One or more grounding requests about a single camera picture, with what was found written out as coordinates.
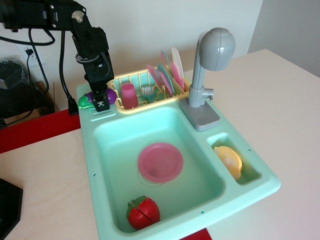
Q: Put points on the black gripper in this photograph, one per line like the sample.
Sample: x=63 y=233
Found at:
x=98 y=72

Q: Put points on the purple toy eggplant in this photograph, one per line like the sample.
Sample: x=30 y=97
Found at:
x=86 y=101

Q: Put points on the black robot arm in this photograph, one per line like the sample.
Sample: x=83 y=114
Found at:
x=67 y=15

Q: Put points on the pink plate in rack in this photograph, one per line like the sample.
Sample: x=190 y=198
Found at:
x=160 y=79

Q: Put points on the teal plate in rack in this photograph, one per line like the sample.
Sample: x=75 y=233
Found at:
x=168 y=80

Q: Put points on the pink toy plate in basin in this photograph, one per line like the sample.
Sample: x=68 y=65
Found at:
x=160 y=162

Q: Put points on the white plate in rack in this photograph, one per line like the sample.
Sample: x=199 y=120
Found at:
x=177 y=61

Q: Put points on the pink toy cup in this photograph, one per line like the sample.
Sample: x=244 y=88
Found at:
x=129 y=96

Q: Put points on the red board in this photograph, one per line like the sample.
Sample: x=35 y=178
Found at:
x=37 y=129

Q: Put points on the black bag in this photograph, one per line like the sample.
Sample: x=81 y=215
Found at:
x=20 y=95

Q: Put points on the pink utensil in rack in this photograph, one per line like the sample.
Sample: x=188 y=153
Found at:
x=172 y=69

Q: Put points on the mint green toy sink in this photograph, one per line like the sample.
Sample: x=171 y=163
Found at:
x=201 y=195

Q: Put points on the red toy strawberry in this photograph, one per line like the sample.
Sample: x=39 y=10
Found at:
x=142 y=212

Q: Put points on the black base at left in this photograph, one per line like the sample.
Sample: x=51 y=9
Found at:
x=11 y=198

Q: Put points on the white wall outlet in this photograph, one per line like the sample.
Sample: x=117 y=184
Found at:
x=33 y=58

